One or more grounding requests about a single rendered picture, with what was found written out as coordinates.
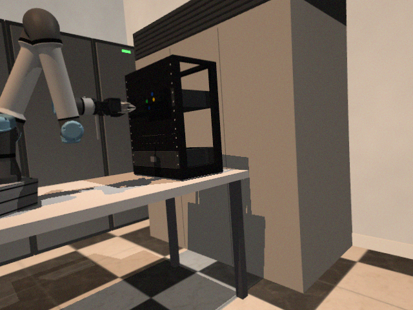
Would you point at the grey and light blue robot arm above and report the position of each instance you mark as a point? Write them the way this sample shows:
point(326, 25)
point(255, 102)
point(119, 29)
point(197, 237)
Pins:
point(41, 28)

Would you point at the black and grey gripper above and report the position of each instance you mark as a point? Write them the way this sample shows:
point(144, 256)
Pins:
point(114, 106)

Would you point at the black open-frame server rack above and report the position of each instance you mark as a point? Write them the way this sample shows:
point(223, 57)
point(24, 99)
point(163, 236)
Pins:
point(158, 86)

